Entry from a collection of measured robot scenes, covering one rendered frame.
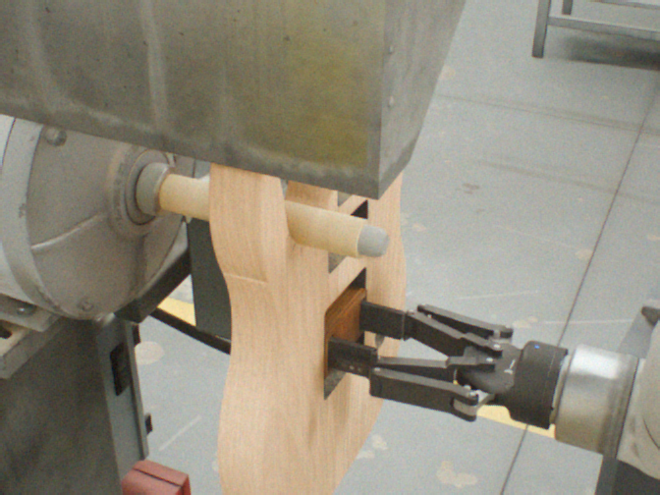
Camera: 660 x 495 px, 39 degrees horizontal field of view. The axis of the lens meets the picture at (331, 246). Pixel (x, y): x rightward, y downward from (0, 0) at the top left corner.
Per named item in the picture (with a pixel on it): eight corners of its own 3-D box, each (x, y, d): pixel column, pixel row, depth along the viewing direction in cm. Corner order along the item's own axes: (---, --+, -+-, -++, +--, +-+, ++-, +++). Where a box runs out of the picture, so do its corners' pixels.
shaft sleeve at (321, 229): (181, 170, 80) (178, 205, 82) (160, 177, 78) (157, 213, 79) (372, 215, 74) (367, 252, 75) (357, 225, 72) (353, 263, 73)
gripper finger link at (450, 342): (497, 352, 84) (506, 347, 85) (403, 305, 91) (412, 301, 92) (491, 388, 86) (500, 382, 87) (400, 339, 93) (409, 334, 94)
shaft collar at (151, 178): (165, 156, 82) (162, 206, 83) (136, 166, 78) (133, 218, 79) (185, 161, 81) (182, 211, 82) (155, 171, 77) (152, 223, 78)
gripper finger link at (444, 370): (490, 391, 85) (491, 400, 84) (368, 383, 86) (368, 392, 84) (495, 356, 84) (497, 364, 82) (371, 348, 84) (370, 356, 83)
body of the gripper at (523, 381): (544, 451, 81) (442, 420, 84) (563, 400, 88) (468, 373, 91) (558, 379, 77) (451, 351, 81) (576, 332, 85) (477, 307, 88)
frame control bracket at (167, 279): (112, 316, 106) (108, 289, 103) (198, 235, 120) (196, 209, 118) (141, 325, 104) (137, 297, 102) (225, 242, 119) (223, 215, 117)
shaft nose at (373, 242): (370, 221, 74) (366, 249, 75) (359, 228, 72) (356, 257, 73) (394, 227, 73) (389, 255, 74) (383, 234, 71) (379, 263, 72)
